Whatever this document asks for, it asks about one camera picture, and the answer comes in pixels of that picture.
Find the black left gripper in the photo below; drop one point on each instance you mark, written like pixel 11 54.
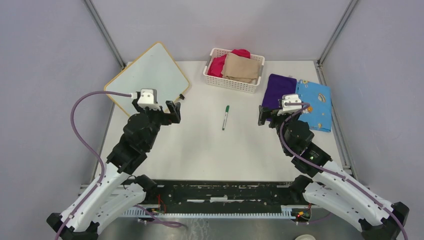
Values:
pixel 174 116

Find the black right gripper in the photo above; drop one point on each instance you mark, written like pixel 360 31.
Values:
pixel 269 113

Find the green whiteboard marker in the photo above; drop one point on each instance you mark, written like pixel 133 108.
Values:
pixel 227 108

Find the yellow framed whiteboard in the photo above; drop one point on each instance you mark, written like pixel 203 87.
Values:
pixel 153 69

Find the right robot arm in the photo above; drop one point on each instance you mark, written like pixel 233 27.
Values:
pixel 324 183

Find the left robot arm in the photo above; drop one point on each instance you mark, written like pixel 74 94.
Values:
pixel 92 212

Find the purple towel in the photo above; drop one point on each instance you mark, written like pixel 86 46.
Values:
pixel 277 87

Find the white plastic basket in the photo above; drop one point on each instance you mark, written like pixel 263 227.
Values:
pixel 228 83

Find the beige cloth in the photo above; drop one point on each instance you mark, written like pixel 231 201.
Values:
pixel 240 69

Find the blue patterned cloth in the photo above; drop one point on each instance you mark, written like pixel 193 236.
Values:
pixel 319 114

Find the red cloth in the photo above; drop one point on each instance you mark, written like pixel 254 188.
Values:
pixel 218 63

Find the white round object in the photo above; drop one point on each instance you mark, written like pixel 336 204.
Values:
pixel 305 237

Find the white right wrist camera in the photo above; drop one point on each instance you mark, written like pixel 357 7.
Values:
pixel 290 102

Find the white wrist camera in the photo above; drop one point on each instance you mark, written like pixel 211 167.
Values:
pixel 290 102
pixel 146 98

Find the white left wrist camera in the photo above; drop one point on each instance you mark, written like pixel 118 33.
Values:
pixel 146 98

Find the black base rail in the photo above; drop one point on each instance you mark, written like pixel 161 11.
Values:
pixel 222 197

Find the white cable duct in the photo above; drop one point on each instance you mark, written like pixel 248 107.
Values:
pixel 286 213

